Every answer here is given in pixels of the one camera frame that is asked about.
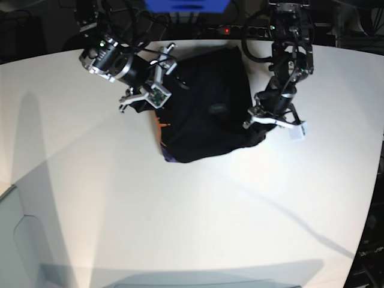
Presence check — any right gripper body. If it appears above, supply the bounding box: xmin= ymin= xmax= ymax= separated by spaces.
xmin=118 ymin=43 xmax=177 ymax=113

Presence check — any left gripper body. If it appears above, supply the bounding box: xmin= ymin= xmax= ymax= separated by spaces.
xmin=243 ymin=92 xmax=302 ymax=130

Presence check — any black T-shirt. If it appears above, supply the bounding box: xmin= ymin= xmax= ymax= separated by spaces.
xmin=133 ymin=44 xmax=275 ymax=164

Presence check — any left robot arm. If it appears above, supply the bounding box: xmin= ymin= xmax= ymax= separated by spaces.
xmin=241 ymin=1 xmax=314 ymax=140

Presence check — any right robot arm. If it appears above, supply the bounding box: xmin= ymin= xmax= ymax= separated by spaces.
xmin=74 ymin=1 xmax=178 ymax=113

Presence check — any blue plastic box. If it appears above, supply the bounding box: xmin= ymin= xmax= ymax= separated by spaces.
xmin=145 ymin=0 xmax=230 ymax=13

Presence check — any black power strip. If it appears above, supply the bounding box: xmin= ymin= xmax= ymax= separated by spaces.
xmin=205 ymin=25 xmax=270 ymax=40

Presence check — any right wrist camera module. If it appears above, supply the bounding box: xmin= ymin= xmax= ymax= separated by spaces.
xmin=145 ymin=83 xmax=172 ymax=109

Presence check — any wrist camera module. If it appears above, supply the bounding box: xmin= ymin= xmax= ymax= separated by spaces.
xmin=289 ymin=121 xmax=307 ymax=141
xmin=145 ymin=83 xmax=172 ymax=109

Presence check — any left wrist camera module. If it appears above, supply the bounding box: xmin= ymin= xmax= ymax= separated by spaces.
xmin=289 ymin=121 xmax=307 ymax=141

